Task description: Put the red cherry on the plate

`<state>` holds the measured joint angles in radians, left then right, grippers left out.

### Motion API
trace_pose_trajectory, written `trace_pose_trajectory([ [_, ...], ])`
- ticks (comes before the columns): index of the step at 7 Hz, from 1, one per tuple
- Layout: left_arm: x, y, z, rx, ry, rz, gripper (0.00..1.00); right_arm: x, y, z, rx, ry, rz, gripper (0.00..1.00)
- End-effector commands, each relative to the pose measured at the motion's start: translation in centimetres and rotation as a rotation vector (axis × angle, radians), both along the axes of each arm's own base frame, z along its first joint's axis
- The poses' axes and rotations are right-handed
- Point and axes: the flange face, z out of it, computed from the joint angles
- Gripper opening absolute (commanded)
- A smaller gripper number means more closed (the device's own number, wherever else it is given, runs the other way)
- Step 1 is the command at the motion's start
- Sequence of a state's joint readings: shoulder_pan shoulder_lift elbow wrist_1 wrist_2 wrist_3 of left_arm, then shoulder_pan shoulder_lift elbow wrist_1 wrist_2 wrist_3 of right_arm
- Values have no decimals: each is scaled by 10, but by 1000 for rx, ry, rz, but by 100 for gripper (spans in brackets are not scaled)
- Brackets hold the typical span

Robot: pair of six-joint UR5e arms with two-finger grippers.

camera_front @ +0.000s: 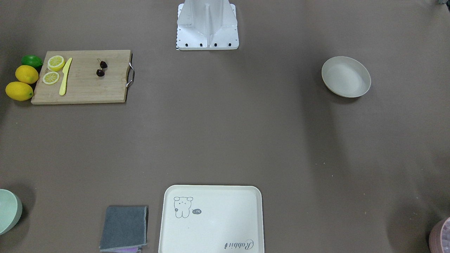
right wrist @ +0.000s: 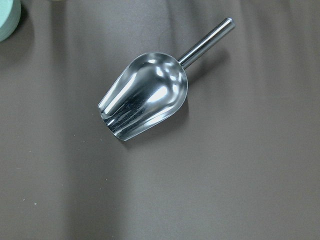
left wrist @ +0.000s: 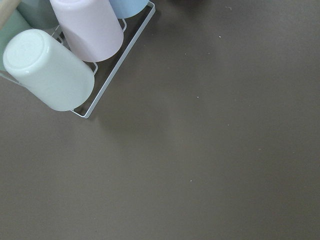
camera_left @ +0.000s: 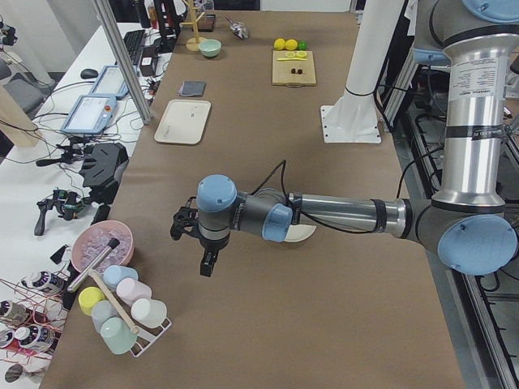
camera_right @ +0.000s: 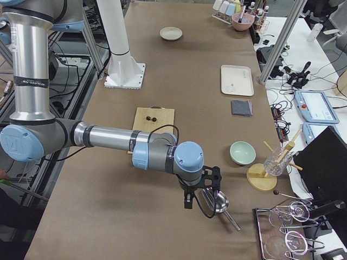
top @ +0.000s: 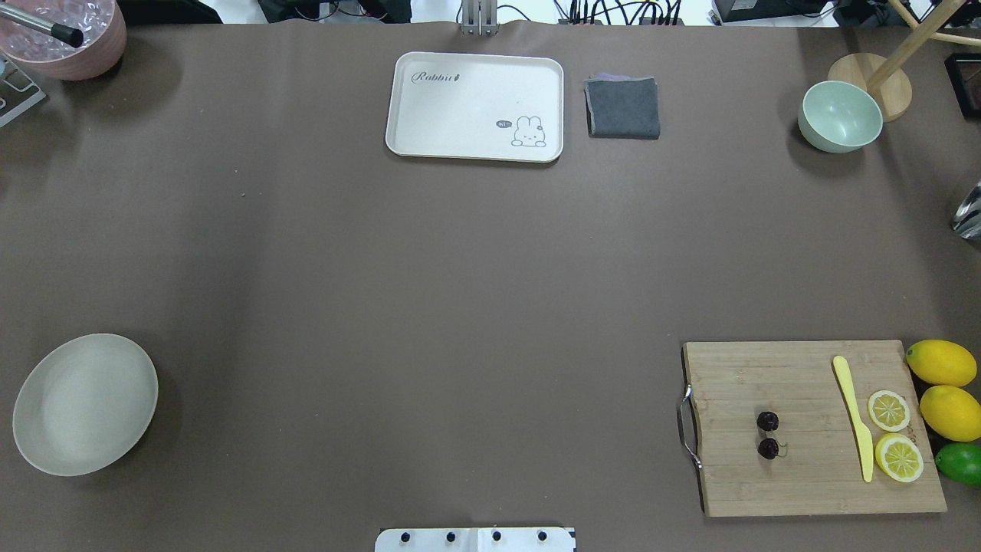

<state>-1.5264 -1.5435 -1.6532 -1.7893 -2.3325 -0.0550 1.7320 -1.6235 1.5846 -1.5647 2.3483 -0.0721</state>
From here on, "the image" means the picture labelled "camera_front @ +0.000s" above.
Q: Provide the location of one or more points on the beige round plate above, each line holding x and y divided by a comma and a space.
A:
346, 77

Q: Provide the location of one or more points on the dark red cherry pair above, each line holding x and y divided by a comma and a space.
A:
102, 68

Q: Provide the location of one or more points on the cream rabbit tray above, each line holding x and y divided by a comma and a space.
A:
212, 219

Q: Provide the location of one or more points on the grey folded cloth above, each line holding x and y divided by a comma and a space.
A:
124, 227

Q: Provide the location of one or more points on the wooden cutting board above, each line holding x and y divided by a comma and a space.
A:
83, 85

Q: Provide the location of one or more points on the purple cloth under grey cloth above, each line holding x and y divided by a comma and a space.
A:
137, 249

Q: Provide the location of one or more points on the yellow plastic knife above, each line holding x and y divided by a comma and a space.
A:
65, 71

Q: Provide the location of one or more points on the upper lemon slice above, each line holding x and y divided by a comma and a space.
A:
55, 63

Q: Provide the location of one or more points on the lemon slice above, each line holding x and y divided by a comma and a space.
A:
51, 78
55, 63

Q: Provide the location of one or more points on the lower lemon slice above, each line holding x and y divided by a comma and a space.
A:
51, 78

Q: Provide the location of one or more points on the green lime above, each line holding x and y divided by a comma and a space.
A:
32, 60

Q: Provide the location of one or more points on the upper yellow lemon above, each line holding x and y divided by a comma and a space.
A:
26, 74

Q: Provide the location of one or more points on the yellow lemon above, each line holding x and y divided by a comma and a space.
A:
19, 91
26, 74

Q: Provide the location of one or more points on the lower yellow lemon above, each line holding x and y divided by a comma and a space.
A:
19, 91

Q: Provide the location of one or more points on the pale green bowl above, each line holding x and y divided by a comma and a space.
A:
10, 210

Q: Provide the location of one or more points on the pink container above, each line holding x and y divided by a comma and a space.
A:
439, 237

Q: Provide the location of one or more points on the white metal robot base mount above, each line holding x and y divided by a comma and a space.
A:
207, 25

